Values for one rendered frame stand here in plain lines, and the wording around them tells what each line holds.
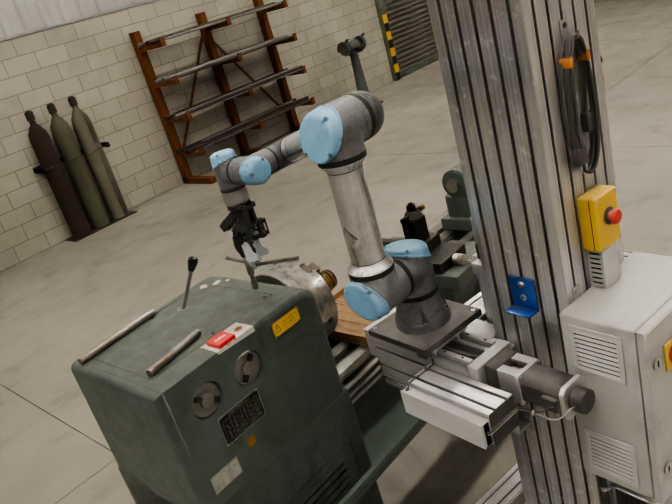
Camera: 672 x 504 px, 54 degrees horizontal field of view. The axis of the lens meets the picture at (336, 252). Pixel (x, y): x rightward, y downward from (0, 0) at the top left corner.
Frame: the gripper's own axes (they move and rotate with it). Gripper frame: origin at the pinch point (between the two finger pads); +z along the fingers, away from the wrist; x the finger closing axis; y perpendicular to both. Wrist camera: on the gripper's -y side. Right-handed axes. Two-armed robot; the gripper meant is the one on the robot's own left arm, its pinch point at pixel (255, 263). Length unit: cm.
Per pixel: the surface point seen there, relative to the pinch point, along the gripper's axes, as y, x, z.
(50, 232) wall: -662, 198, 117
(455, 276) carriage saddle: 17, 73, 42
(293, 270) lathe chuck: -5.7, 17.8, 12.4
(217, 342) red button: 11.7, -28.4, 8.2
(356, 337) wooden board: 1, 30, 45
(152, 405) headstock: 11, -52, 12
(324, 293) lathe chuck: 2.8, 20.4, 21.6
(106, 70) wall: -658, 350, -41
